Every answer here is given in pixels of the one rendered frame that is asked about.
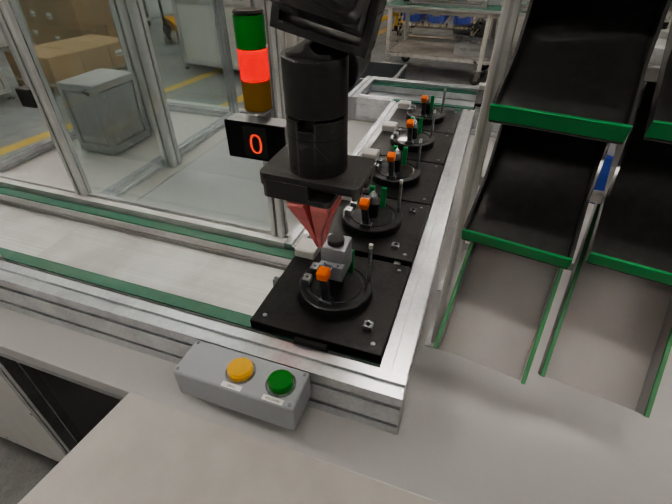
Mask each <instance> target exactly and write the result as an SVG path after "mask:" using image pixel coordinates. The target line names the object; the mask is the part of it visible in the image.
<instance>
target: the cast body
mask: <svg viewBox="0 0 672 504"><path fill-rule="evenodd" d="M352 252H353V250H352V237H348V236H343V235H341V234H337V233H334V234H333V233H329V234H328V236H327V240H326V242H325V244H324V245H323V247H321V261H320V263H319V266H324V265H325V264H328V265H332V266H333V268H332V270H331V275H330V277H329V279H330V280H335V281H339V282H342V281H343V279H344V277H345V275H346V273H347V270H348V268H349V266H350V264H351V262H352Z"/></svg>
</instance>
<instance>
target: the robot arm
mask: <svg viewBox="0 0 672 504"><path fill-rule="evenodd" d="M269 1H271V2H272V7H271V16H270V26H271V27H273V28H276V29H279V30H281V31H284V32H287V33H290V34H293V35H296V36H299V37H302V38H305V39H303V40H302V41H300V42H299V43H298V44H296V45H295V46H293V47H290V48H287V49H285V50H283V51H282V52H281V53H280V56H281V68H282V80H283V92H284V104H285V114H286V128H287V140H288V145H286V146H284V147H283V148H282V149H281V150H280V151H279V152H278V153H277V154H276V155H275V156H274V157H273V158H272V159H270V160H269V161H268V162H267V163H266V164H265V165H264V166H263V167H262V168H261V169H260V170H259V172H260V179H261V183H262V184H263V186H264V194H265V196H267V197H272V198H277V199H282V200H286V203H287V207H288V208H289V209H290V211H291V212H292V213H293V214H294V215H295V217H296V218H297V219H298V220H299V221H300V223H301V224H302V225H303V226H304V227H305V229H306V230H307V231H308V233H309V235H310V236H311V238H312V240H313V241H314V243H315V245H316V246H317V247H323V245H324V244H325V242H326V240H327V236H328V233H329V230H330V226H331V223H332V219H333V216H334V214H335V212H336V210H337V208H338V206H339V204H340V202H341V200H342V198H343V196H346V197H351V198H352V202H356V201H358V200H359V199H360V197H361V195H362V194H363V188H365V189H368V188H369V186H370V184H371V183H372V177H373V175H374V174H375V166H376V160H375V159H372V158H366V157H360V156H354V155H348V92H349V91H350V90H351V89H352V88H353V87H354V85H355V84H356V83H357V81H358V80H359V79H360V77H361V76H362V75H363V73H364V72H365V71H366V69H367V67H368V65H369V63H370V59H371V51H372V50H373V48H374V46H375V43H376V39H377V35H378V31H379V28H380V24H381V20H382V17H383V13H384V9H385V6H386V2H387V0H269Z"/></svg>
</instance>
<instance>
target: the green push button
mask: <svg viewBox="0 0 672 504"><path fill-rule="evenodd" d="M267 385H268V389H269V390H270V391H271V392H272V393H273V394H276V395H282V394H286V393H288V392H289V391H290V390H291V389H292V387H293V385H294V379H293V375H292V374H291V373H290V372H289V371H287V370H284V369H280V370H276V371H274V372H272V373H271V374H270V375H269V377H268V379H267Z"/></svg>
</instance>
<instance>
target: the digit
mask: <svg viewBox="0 0 672 504"><path fill-rule="evenodd" d="M242 131H243V138H244V145H245V152H246V156H250V157H256V158H263V159H269V158H268V148H267V139H266V130H265V128H260V127H252V126H245V125H242Z"/></svg>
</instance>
